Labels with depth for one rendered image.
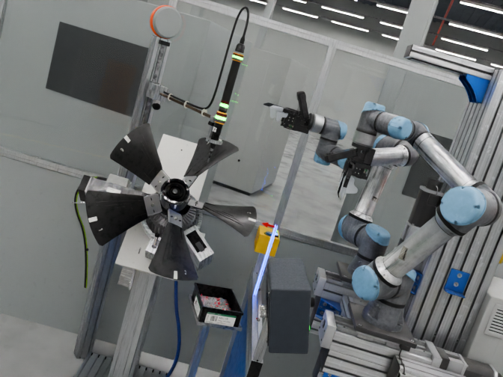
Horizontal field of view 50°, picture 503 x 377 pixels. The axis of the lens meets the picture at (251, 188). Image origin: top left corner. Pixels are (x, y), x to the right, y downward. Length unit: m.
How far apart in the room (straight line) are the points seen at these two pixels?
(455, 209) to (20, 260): 2.43
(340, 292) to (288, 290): 1.03
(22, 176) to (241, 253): 1.27
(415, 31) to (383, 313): 4.74
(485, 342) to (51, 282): 2.28
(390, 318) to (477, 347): 0.43
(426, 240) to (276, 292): 0.54
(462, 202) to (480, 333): 0.74
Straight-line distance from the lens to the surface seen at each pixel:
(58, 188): 3.16
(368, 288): 1.87
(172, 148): 2.64
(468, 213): 1.69
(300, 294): 1.49
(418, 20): 6.44
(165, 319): 3.25
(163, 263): 2.12
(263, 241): 2.53
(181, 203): 2.20
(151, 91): 2.72
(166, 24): 2.80
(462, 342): 2.34
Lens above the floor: 1.75
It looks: 11 degrees down
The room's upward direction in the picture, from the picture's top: 17 degrees clockwise
